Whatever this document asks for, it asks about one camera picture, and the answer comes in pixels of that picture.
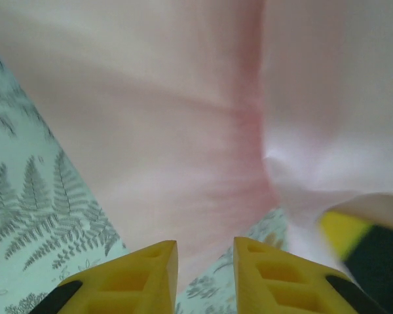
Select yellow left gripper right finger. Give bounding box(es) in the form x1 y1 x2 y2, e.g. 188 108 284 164
233 237 390 314

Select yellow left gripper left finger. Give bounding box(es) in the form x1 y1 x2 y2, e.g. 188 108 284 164
29 240 179 314

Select pink purple wrapping paper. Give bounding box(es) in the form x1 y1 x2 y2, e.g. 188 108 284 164
0 0 393 294

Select floral print tablecloth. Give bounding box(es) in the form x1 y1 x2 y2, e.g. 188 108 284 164
0 39 291 314

